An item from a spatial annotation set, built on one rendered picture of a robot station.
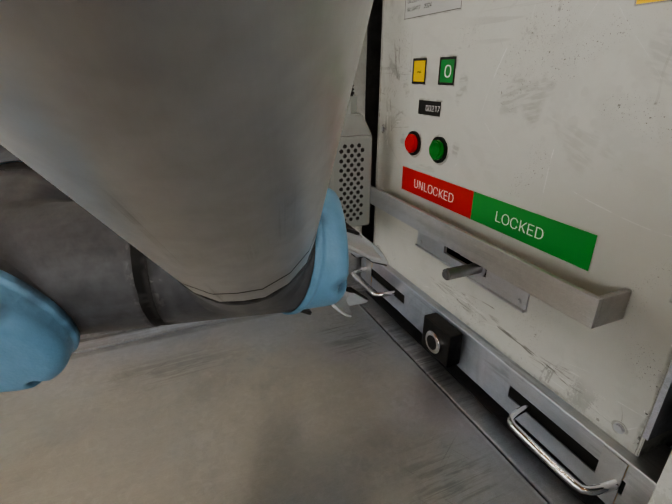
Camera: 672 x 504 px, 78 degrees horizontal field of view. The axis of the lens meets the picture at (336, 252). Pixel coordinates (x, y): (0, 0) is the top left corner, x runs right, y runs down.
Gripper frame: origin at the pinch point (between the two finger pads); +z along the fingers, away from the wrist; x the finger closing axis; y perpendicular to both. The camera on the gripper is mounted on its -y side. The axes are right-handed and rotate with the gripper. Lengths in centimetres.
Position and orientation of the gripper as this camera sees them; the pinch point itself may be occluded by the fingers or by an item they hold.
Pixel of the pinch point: (364, 275)
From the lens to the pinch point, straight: 47.2
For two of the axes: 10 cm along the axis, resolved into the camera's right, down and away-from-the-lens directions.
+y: 4.0, 3.7, -8.4
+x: 4.6, -8.8, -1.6
